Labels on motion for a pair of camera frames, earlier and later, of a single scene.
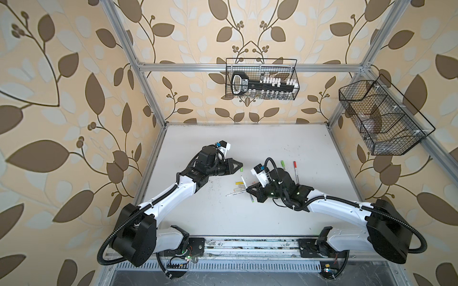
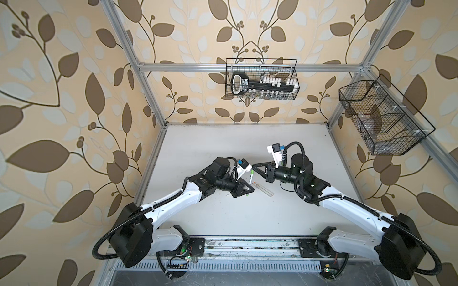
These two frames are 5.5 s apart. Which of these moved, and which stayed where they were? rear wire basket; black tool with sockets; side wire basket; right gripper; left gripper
Moved: right gripper; left gripper
Stayed: rear wire basket; side wire basket; black tool with sockets
